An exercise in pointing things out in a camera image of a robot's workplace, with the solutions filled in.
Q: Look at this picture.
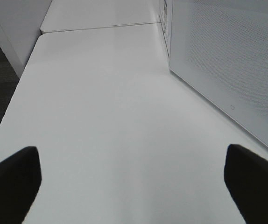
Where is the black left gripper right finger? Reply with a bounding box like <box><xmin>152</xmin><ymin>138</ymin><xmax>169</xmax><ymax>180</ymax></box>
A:
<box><xmin>224</xmin><ymin>144</ymin><xmax>268</xmax><ymax>224</ymax></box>

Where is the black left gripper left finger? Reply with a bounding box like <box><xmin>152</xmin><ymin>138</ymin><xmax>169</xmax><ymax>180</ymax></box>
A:
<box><xmin>0</xmin><ymin>147</ymin><xmax>42</xmax><ymax>224</ymax></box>

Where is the white microwave door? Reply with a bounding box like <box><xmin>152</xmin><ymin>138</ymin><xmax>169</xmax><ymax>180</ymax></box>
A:
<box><xmin>169</xmin><ymin>0</ymin><xmax>268</xmax><ymax>147</ymax></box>

